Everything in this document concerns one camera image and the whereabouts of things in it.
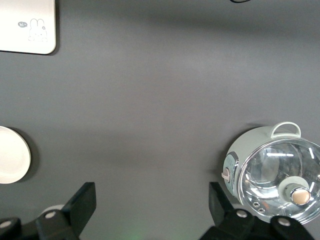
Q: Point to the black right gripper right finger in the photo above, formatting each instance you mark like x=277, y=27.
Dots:
x=220, y=212

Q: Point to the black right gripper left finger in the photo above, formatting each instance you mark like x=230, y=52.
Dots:
x=75, y=205

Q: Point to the round beige plate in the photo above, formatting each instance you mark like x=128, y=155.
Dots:
x=12, y=155

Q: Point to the beige rabbit print tray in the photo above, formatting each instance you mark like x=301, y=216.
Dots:
x=25, y=15

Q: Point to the steel pot with lid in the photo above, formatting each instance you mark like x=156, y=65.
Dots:
x=247, y=142
x=270, y=170

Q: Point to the dark grey table mat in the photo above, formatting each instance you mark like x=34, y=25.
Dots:
x=160, y=100

